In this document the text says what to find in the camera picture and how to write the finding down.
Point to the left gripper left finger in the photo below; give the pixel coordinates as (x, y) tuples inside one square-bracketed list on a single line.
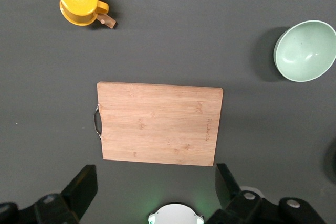
[(81, 190)]

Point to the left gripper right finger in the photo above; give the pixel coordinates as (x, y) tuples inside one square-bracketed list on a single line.
[(227, 190)]

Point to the wooden cutting board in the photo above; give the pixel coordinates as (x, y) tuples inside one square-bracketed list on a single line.
[(157, 124)]

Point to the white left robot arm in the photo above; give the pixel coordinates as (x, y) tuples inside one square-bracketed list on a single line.
[(174, 214)]

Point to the light green bowl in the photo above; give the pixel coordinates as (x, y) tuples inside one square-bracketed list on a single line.
[(304, 51)]

